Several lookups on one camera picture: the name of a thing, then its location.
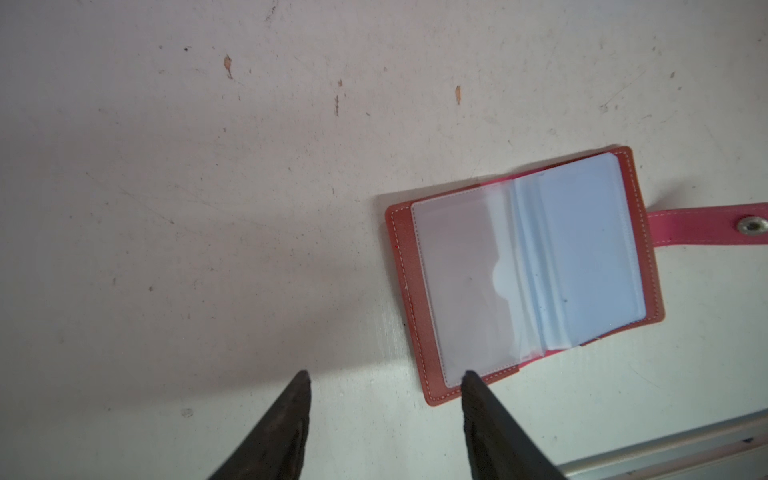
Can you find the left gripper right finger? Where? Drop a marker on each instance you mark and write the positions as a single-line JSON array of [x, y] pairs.
[[498, 448]]

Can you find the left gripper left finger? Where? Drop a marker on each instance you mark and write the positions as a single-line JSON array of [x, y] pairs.
[[275, 447]]

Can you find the red leather card holder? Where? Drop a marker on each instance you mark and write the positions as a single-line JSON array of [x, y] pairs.
[[497, 275]]

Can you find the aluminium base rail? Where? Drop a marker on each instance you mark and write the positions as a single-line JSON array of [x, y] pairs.
[[731, 449]]

